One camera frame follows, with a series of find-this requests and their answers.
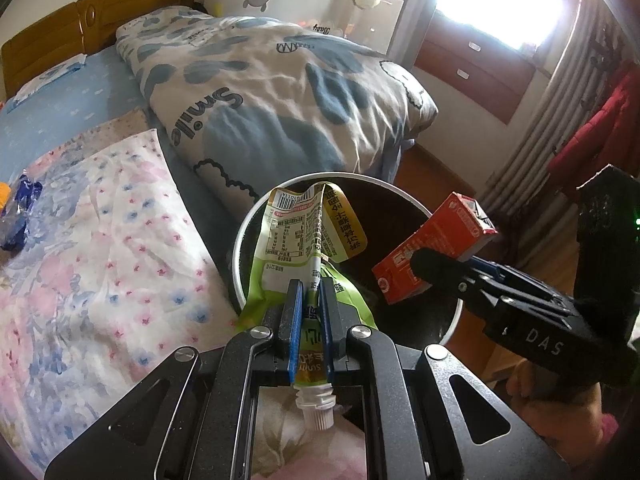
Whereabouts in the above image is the wooden headboard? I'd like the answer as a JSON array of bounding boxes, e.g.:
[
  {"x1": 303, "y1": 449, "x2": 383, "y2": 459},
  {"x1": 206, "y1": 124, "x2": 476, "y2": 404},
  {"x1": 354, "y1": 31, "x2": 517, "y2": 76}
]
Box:
[{"x1": 0, "y1": 0, "x2": 197, "y2": 99}]

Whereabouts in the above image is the grey bed guard rail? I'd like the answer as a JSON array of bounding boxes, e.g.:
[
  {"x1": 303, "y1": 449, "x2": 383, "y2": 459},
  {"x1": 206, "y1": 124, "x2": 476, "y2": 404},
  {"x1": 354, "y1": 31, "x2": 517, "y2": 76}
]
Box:
[{"x1": 202, "y1": 0, "x2": 437, "y2": 69}]

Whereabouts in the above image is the blue printed quilt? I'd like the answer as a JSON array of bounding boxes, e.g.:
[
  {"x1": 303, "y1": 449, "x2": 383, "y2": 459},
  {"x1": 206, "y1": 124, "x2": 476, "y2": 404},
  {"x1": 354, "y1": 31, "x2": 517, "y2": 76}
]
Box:
[{"x1": 116, "y1": 6, "x2": 440, "y2": 197}]

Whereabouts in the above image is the brown drawer cabinet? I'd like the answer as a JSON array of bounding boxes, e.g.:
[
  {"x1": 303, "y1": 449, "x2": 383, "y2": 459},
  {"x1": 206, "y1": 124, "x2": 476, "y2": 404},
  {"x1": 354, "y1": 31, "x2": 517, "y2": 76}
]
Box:
[{"x1": 414, "y1": 10, "x2": 547, "y2": 127}]

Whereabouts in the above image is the grey striped curtain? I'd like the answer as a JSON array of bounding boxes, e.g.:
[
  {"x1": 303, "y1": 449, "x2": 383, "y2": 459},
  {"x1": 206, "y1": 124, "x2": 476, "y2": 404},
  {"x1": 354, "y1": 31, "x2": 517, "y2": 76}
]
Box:
[{"x1": 480, "y1": 0, "x2": 627, "y2": 222}]

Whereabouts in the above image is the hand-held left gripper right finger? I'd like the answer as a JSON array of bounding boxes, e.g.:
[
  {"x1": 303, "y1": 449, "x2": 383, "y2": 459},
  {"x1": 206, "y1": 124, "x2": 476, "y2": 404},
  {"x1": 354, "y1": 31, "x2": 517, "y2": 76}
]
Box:
[{"x1": 317, "y1": 277, "x2": 591, "y2": 480}]

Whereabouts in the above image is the blue white pillowcase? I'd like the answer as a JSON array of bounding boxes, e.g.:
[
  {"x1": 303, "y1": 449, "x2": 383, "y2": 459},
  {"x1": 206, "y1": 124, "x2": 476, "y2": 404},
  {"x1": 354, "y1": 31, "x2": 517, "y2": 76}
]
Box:
[{"x1": 5, "y1": 52, "x2": 89, "y2": 111}]

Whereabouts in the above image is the pink floral blanket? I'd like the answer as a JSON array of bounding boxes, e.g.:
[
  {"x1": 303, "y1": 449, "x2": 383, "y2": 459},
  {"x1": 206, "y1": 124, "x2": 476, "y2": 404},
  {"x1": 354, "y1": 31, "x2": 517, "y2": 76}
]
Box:
[{"x1": 0, "y1": 127, "x2": 242, "y2": 467}]

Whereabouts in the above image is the white trash bin black bag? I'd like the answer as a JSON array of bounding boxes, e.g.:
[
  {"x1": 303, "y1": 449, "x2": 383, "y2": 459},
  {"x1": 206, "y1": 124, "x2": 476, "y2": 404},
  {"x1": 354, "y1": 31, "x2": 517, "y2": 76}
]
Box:
[{"x1": 231, "y1": 172, "x2": 464, "y2": 352}]

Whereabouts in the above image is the blue bed sheet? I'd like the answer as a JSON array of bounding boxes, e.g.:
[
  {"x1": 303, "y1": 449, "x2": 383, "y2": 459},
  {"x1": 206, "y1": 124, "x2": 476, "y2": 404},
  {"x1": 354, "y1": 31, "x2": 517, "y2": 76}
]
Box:
[{"x1": 0, "y1": 45, "x2": 251, "y2": 311}]

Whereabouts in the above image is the blue plastic wrapper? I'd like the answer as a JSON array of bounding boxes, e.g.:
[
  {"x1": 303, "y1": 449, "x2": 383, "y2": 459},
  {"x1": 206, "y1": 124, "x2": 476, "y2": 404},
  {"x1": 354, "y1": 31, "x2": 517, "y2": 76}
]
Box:
[{"x1": 0, "y1": 172, "x2": 44, "y2": 252}]

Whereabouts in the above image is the red drink carton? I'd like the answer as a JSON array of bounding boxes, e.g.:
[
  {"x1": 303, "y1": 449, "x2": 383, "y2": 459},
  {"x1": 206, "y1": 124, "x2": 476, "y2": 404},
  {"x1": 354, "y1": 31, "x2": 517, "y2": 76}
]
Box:
[{"x1": 371, "y1": 191, "x2": 500, "y2": 305}]

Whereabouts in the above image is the person's right hand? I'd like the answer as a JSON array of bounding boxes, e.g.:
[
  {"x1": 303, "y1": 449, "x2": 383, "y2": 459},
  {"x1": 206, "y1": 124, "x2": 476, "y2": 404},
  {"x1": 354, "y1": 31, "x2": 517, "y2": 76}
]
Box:
[{"x1": 505, "y1": 364, "x2": 607, "y2": 412}]

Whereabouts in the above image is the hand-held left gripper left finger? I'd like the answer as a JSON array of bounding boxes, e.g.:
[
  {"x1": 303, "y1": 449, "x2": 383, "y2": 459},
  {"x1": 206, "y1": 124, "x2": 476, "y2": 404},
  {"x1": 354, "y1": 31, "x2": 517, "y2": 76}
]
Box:
[{"x1": 45, "y1": 280, "x2": 306, "y2": 480}]

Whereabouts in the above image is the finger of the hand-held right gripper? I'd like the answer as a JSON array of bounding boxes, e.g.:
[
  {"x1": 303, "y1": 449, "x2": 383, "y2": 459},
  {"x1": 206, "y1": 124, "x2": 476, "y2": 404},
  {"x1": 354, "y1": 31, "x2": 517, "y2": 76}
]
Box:
[
  {"x1": 410, "y1": 247, "x2": 507, "y2": 332},
  {"x1": 467, "y1": 256, "x2": 572, "y2": 312}
]

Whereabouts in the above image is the green drink pouch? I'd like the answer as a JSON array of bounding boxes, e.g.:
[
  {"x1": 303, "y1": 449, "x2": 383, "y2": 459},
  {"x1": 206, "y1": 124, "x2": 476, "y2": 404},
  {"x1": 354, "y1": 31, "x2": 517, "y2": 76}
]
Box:
[{"x1": 235, "y1": 182, "x2": 376, "y2": 433}]

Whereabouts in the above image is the red jacket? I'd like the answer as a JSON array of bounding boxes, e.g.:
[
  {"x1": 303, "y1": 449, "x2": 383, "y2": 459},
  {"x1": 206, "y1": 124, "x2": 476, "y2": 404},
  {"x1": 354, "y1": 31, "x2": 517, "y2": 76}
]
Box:
[{"x1": 547, "y1": 62, "x2": 640, "y2": 202}]

